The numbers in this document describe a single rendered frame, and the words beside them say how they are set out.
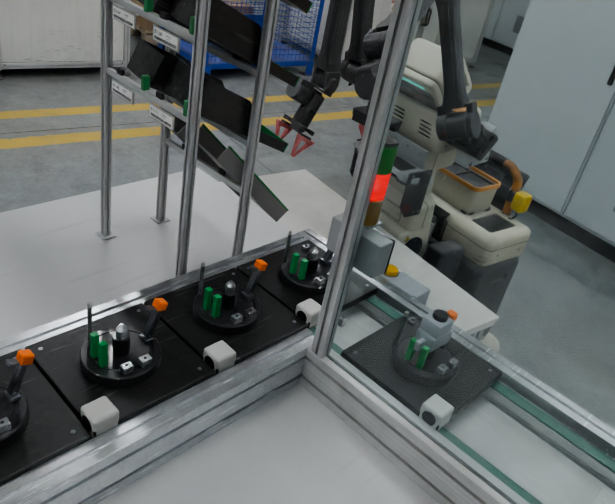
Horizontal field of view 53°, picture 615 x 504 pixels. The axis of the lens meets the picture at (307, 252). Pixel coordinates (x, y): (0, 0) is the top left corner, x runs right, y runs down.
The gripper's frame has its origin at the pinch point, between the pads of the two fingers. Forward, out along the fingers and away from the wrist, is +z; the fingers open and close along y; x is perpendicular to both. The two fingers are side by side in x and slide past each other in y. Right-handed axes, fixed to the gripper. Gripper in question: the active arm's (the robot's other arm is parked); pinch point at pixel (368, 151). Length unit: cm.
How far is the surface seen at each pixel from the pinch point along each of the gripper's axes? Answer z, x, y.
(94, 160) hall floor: 122, 67, -243
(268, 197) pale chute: 16.7, -14.5, -15.5
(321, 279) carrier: 23.0, -20.9, 10.9
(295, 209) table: 37, 17, -33
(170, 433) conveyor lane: 31, -68, 22
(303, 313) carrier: 25.4, -30.7, 15.5
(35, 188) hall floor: 123, 22, -225
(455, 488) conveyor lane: 32, -35, 60
